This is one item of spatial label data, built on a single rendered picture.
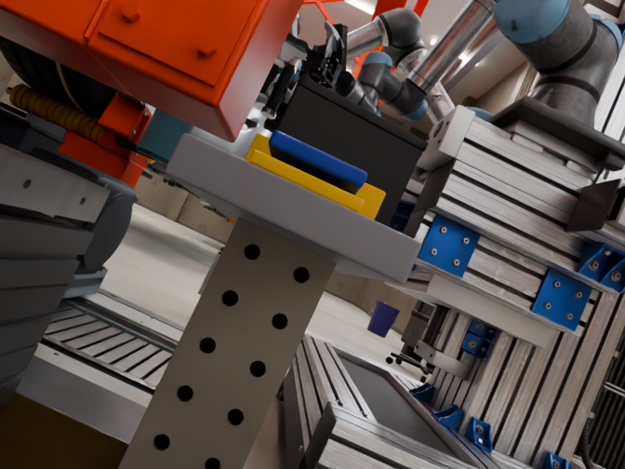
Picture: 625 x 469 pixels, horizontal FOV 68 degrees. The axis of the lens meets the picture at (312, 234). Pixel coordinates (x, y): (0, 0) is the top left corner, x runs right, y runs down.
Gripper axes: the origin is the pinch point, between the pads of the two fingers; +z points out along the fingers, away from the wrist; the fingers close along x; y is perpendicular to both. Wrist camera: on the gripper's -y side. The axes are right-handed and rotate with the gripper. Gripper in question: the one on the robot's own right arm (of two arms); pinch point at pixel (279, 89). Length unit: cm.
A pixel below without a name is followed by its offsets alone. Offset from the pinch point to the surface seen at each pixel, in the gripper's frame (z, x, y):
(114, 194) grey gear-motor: 54, -6, -45
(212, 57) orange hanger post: 79, 8, -26
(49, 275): 78, 2, -55
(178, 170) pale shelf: 99, 16, -41
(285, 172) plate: 98, 22, -38
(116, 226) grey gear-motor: 49, -5, -50
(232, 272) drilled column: 85, 20, -46
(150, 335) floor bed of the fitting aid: 3, -2, -76
